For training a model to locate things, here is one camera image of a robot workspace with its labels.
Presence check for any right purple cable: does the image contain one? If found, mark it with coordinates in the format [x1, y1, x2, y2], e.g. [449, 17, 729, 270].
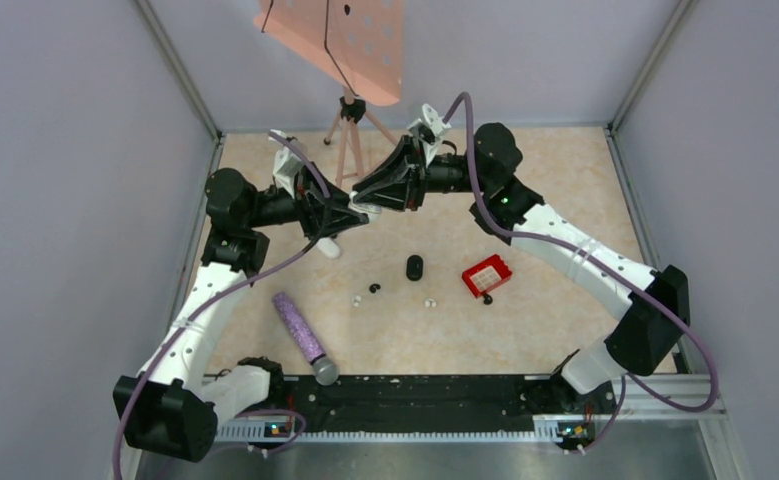
[443, 91, 720, 413]

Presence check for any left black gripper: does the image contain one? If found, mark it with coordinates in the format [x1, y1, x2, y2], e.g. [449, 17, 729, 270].
[245, 161, 369, 240]

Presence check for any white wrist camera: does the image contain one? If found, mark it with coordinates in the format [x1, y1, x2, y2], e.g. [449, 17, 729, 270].
[408, 103, 452, 166]
[273, 147, 304, 198]

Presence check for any pink music stand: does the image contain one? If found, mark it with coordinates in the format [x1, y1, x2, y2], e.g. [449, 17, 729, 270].
[254, 0, 406, 186]

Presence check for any white earbud charging case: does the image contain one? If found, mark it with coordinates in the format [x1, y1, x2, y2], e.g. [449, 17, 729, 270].
[350, 203, 382, 218]

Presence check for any purple glitter microphone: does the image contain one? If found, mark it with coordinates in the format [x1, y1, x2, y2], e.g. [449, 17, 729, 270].
[272, 292, 339, 386]

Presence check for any purple cable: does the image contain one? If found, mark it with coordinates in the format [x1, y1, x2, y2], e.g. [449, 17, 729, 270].
[111, 131, 334, 480]
[443, 91, 720, 413]

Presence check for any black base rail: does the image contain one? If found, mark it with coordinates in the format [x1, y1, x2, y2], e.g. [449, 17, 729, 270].
[268, 375, 616, 440]

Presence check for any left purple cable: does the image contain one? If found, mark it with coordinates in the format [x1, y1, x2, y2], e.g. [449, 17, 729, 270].
[111, 131, 334, 480]

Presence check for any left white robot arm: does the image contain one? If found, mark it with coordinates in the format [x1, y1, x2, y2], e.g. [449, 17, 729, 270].
[113, 163, 369, 464]

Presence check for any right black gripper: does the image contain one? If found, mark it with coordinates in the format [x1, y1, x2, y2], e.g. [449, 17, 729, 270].
[353, 137, 489, 213]

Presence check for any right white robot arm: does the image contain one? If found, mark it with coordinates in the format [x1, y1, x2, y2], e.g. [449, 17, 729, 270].
[352, 123, 689, 412]

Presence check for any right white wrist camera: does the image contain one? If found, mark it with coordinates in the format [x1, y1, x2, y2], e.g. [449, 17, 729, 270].
[408, 103, 452, 166]

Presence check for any red plastic block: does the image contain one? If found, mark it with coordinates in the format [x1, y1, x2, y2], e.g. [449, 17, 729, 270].
[461, 254, 513, 298]

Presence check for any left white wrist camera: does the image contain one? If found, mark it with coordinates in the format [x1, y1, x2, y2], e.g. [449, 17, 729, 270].
[273, 147, 304, 198]

